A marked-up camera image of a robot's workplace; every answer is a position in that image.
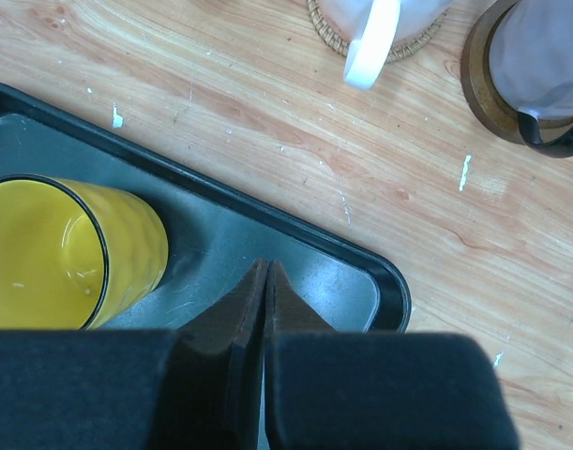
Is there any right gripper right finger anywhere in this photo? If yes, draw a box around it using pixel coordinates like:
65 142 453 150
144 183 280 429
264 262 520 449

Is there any yellow cup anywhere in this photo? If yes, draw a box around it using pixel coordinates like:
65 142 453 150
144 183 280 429
0 174 169 329

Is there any pink cup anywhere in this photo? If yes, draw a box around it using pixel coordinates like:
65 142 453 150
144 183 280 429
318 0 450 89

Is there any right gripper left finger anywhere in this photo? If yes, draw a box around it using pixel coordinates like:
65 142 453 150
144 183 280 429
0 260 267 449

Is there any woven rattan coaster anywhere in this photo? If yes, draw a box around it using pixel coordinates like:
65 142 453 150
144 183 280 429
307 0 447 63

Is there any dark wooden coaster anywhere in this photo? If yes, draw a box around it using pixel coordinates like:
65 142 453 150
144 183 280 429
460 0 573 146

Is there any purple cup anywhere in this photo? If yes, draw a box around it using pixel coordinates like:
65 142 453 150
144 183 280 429
489 0 573 158

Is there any black tray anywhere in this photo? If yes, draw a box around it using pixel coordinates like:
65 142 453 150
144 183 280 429
0 83 412 332

